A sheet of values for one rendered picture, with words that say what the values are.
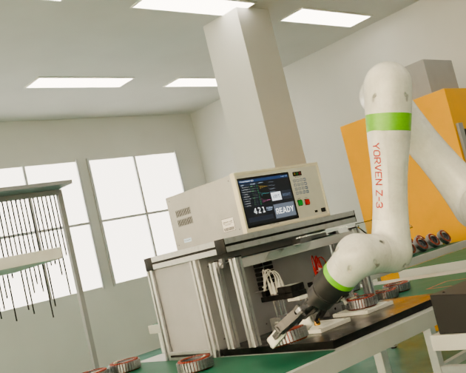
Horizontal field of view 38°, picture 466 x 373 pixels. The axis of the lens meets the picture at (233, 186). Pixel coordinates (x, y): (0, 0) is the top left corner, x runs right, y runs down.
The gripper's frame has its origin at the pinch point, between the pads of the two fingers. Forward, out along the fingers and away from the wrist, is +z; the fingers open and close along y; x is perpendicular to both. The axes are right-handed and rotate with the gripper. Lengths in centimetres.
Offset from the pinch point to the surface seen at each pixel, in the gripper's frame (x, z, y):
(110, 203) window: 439, 498, 382
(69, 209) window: 440, 498, 319
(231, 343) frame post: 14.5, 29.3, 7.4
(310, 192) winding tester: 47, 3, 55
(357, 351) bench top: -13.7, -6.2, 12.3
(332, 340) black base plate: -7.9, -4.6, 8.1
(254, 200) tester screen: 48, 2, 26
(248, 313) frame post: 16.5, 16.0, 7.6
